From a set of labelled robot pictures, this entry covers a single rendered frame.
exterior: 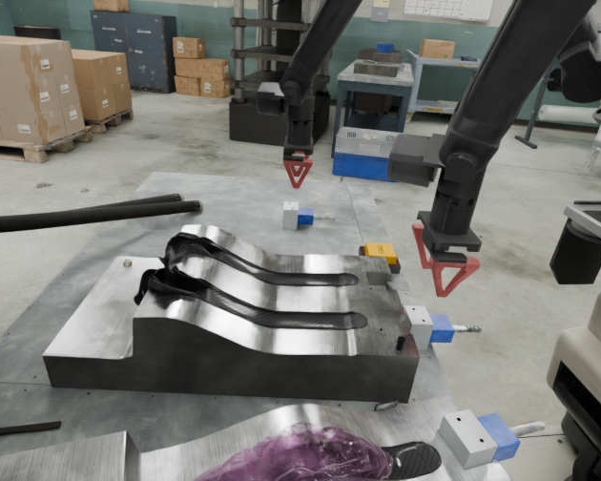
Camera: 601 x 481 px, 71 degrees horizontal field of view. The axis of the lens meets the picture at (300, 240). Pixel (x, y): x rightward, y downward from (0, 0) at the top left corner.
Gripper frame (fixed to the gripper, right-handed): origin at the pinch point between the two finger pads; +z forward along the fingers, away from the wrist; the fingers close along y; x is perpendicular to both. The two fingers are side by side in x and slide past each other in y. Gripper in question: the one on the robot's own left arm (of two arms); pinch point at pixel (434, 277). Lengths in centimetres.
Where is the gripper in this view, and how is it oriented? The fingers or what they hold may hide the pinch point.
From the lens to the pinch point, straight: 70.0
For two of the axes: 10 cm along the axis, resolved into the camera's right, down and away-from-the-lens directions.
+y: 0.2, 4.8, -8.7
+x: 10.0, 0.5, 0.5
